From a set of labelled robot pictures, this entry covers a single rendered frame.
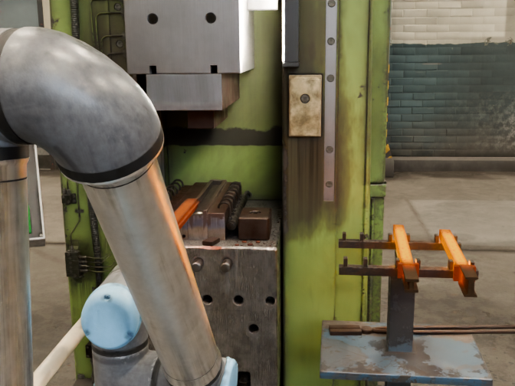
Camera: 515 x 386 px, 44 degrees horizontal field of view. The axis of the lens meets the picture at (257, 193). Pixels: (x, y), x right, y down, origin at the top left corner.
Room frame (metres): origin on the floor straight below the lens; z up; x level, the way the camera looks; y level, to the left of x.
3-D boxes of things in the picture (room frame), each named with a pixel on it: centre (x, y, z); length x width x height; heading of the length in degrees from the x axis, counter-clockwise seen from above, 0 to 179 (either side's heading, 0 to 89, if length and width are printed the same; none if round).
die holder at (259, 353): (1.91, 0.12, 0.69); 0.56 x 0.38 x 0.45; 175
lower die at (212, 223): (1.91, 0.17, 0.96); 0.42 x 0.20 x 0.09; 175
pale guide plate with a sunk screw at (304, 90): (1.80, -0.14, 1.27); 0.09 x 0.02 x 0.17; 85
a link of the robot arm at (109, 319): (0.97, 0.23, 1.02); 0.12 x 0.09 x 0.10; 175
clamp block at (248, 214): (1.74, 0.01, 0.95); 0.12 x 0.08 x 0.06; 175
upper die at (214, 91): (1.91, 0.17, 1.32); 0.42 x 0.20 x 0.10; 175
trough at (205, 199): (1.90, 0.15, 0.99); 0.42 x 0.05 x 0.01; 175
